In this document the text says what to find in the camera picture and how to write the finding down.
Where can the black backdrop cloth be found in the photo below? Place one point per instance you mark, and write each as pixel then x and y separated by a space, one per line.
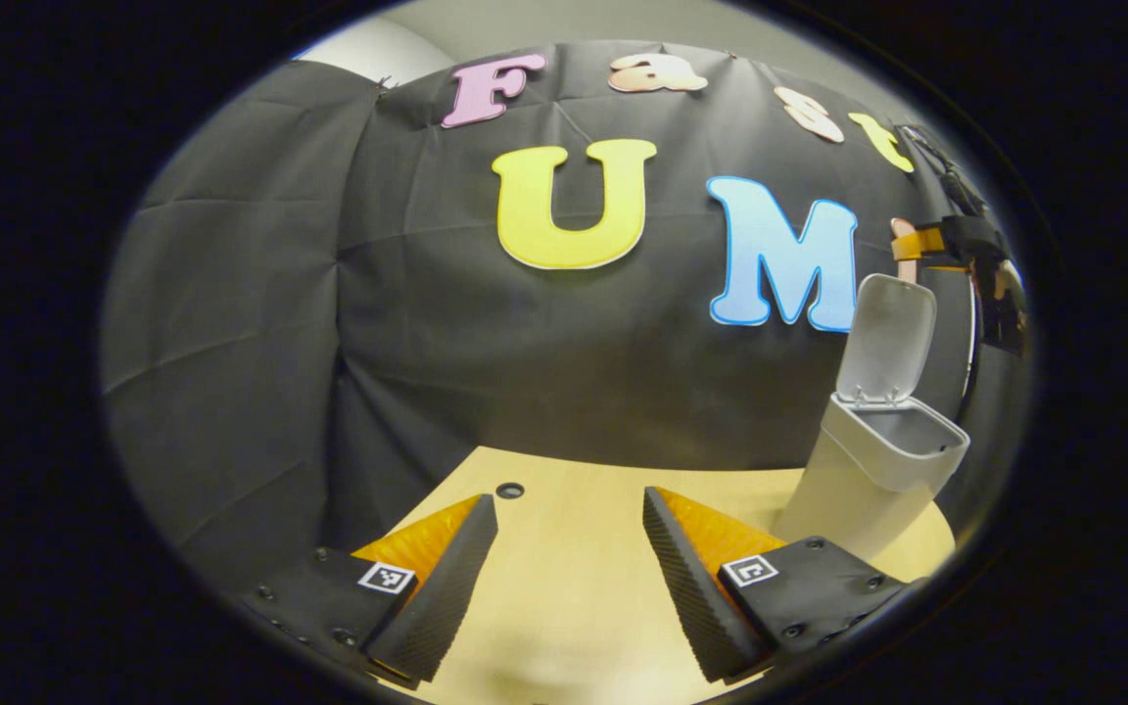
pixel 231 294

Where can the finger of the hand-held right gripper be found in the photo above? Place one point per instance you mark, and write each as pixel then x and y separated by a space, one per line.
pixel 921 243

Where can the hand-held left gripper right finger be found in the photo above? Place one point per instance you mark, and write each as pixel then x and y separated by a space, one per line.
pixel 696 607

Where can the round black desk grommet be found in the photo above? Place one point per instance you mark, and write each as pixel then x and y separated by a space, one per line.
pixel 510 490

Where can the white desktop garbage bin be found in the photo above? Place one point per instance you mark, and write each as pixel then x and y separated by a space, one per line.
pixel 838 490

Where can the wooden desktop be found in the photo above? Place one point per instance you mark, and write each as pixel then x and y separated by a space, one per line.
pixel 574 587

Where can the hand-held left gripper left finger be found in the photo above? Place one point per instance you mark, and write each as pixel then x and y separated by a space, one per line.
pixel 446 597

